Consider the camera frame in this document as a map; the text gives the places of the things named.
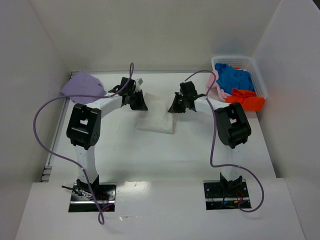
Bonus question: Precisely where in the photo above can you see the white t shirt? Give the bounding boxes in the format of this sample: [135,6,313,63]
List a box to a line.
[135,92,176,135]

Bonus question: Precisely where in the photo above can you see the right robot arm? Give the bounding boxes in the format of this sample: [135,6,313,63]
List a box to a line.
[168,81,252,195]

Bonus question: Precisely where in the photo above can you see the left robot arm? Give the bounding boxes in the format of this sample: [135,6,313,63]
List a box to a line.
[66,77,148,199]

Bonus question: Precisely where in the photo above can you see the pink t shirt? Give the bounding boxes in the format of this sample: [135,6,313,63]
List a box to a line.
[205,70,231,102]

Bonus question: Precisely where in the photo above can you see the blue t shirt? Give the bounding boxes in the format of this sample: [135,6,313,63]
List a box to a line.
[214,63,255,95]

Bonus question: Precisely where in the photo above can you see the folded purple t shirt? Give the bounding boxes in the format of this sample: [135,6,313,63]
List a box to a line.
[60,71,106,105]

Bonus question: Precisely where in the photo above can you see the orange t shirt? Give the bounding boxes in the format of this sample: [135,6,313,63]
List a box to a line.
[225,88,265,112]

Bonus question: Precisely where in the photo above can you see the white plastic basket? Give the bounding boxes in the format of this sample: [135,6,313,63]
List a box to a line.
[211,55,268,100]

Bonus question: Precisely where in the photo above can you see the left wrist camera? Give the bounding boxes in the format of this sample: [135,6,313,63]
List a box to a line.
[135,78,143,89]

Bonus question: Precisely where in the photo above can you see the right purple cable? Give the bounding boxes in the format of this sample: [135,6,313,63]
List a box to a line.
[183,69,265,213]

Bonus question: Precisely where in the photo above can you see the purple cable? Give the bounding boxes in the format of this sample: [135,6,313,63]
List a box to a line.
[33,62,135,225]
[183,69,265,213]

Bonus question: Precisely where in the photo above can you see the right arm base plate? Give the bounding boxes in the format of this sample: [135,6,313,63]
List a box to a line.
[203,180,252,210]

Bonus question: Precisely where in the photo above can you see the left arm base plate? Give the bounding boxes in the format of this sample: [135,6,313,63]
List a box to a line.
[68,183,117,213]

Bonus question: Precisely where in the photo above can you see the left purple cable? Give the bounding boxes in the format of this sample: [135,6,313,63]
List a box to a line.
[33,62,135,225]

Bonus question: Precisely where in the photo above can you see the aluminium rail bracket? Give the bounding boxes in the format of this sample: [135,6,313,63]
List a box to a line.
[40,165,52,183]

